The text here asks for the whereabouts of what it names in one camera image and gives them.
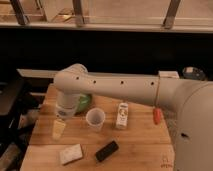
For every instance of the blue plate on shelf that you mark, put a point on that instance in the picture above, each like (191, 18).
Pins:
(193, 73)

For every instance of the white box on shelf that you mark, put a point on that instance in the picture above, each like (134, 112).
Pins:
(169, 74)

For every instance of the black rectangular block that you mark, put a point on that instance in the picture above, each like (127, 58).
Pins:
(106, 151)

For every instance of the green bowl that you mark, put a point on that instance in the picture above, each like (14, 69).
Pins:
(84, 102)

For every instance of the white sponge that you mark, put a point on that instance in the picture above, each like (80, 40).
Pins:
(70, 154)

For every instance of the long grey shelf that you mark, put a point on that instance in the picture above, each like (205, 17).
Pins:
(39, 80)

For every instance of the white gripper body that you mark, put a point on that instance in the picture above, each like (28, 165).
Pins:
(65, 113)

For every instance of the red sausage toy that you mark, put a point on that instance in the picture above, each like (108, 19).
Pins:
(157, 115)

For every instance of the white paper cup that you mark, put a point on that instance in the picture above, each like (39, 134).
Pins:
(95, 118)

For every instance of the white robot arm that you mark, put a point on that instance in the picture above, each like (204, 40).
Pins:
(191, 100)

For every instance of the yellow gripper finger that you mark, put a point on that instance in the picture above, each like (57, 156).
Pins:
(55, 130)
(61, 127)

